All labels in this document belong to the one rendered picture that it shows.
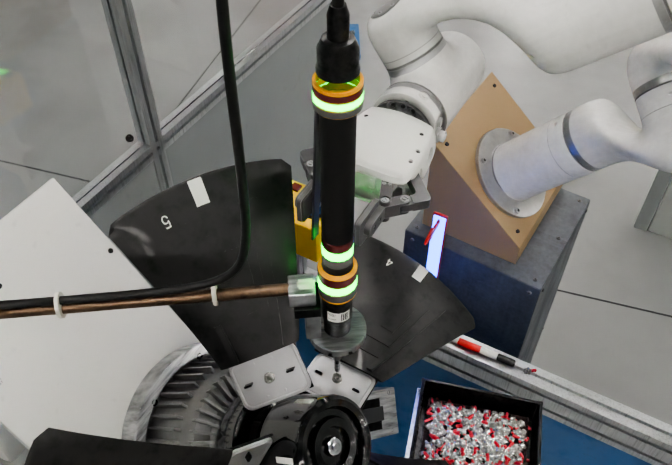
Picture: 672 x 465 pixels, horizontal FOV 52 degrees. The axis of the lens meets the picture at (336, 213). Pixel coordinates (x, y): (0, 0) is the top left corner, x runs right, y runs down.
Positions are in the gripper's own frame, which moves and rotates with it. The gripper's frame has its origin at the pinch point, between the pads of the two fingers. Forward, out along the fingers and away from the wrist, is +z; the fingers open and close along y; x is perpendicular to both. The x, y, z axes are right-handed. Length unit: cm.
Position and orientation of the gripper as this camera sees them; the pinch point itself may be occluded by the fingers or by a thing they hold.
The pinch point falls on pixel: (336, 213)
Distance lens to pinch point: 69.7
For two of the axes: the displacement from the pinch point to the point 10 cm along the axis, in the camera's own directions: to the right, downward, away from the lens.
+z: -4.9, 6.2, -6.1
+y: -8.7, -3.5, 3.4
